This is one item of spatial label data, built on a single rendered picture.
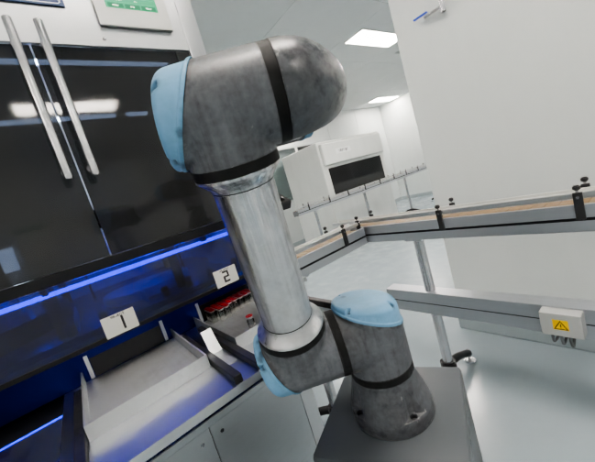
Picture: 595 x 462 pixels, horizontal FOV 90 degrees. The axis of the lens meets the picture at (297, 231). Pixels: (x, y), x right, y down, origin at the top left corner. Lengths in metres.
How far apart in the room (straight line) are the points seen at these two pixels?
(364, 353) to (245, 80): 0.44
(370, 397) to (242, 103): 0.51
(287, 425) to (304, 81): 1.25
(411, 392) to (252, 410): 0.77
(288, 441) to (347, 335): 0.93
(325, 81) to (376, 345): 0.40
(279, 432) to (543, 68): 1.95
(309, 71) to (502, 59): 1.68
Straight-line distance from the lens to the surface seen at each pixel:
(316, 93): 0.36
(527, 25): 1.98
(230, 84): 0.35
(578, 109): 1.91
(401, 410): 0.61
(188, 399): 0.77
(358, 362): 0.55
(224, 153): 0.35
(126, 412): 0.82
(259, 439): 1.34
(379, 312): 0.53
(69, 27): 1.19
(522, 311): 1.55
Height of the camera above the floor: 1.24
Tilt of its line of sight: 7 degrees down
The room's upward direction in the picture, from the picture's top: 17 degrees counter-clockwise
